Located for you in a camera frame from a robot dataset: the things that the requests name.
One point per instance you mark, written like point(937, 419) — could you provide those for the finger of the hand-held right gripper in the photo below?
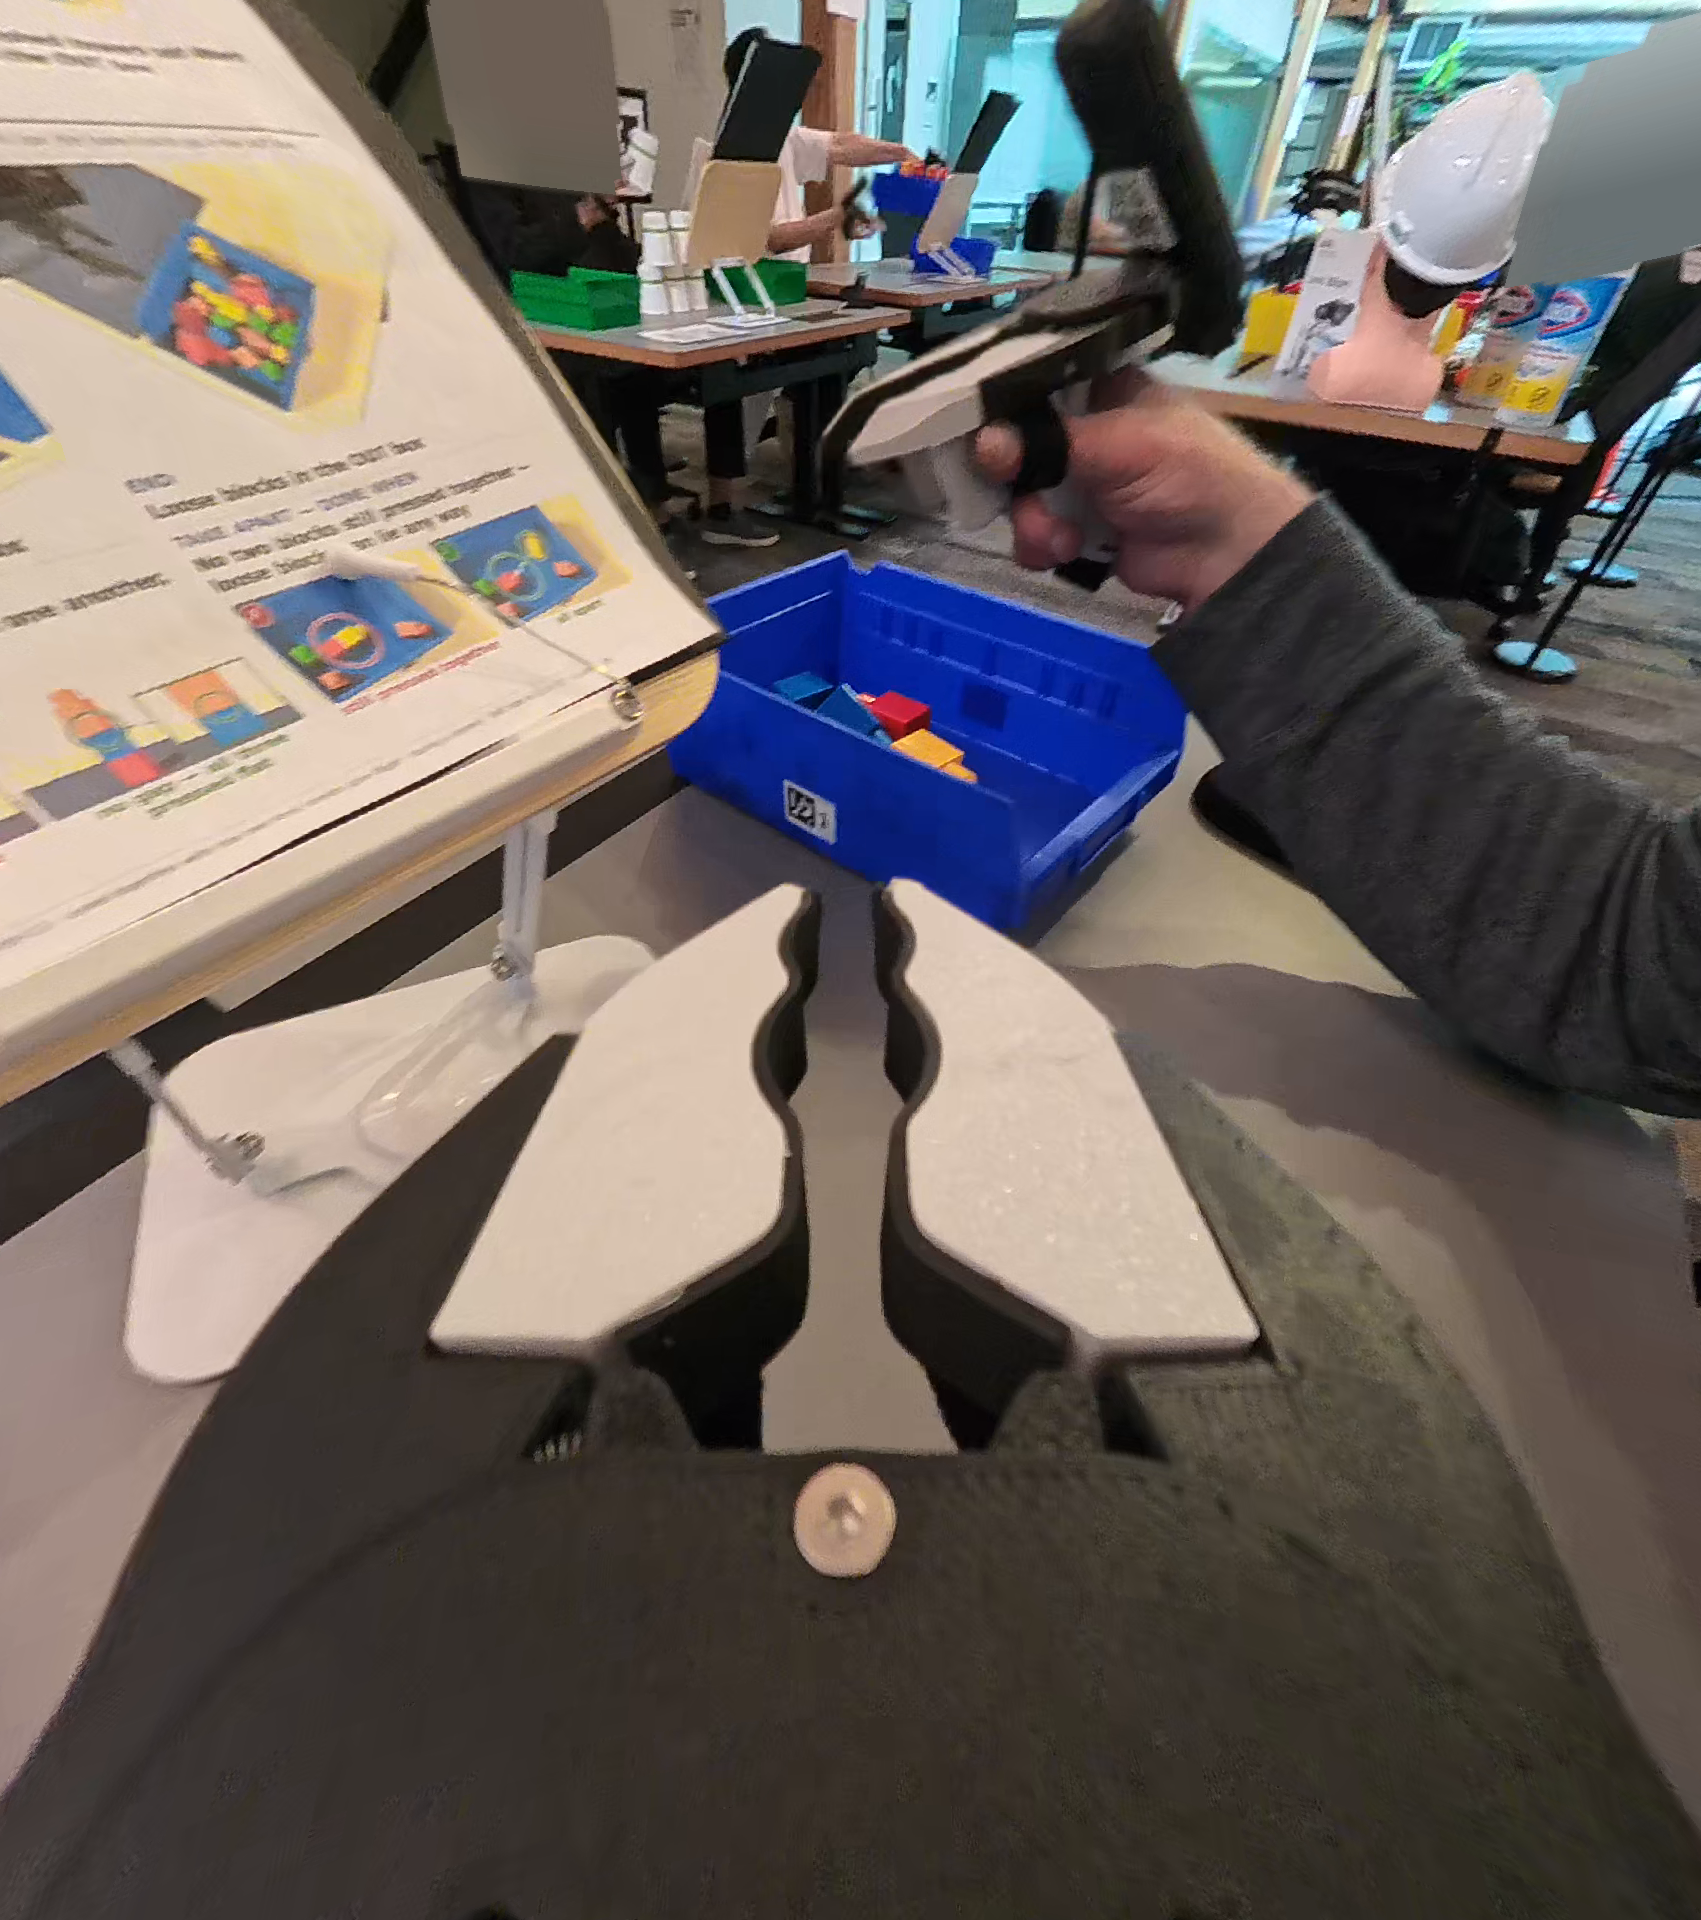
point(1002, 361)
point(966, 480)

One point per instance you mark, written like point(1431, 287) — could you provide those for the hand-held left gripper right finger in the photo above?
point(1061, 1171)

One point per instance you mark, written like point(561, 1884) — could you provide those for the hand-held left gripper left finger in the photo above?
point(627, 1171)

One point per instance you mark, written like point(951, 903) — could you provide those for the pile of coloured toy blocks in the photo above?
point(896, 727)

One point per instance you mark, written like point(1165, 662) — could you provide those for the blue plastic bin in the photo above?
point(942, 856)

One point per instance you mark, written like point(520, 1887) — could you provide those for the person's right forearm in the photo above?
point(1511, 840)

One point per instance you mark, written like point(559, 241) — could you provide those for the grey desk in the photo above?
point(1391, 1140)

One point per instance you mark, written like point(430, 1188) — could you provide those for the person's right hand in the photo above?
point(1165, 497)

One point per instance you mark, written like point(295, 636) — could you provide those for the brown work table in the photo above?
point(792, 325)

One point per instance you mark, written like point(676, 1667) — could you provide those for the mannequin head with white helmet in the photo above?
point(1452, 181)

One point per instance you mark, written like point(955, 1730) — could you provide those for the wooden office table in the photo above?
point(1391, 421)

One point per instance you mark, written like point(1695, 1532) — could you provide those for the white document stand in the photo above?
point(250, 1261)

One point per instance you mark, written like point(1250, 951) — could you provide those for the green plastic tray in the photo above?
point(574, 300)

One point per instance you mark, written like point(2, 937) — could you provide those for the instruction board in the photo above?
point(191, 450)

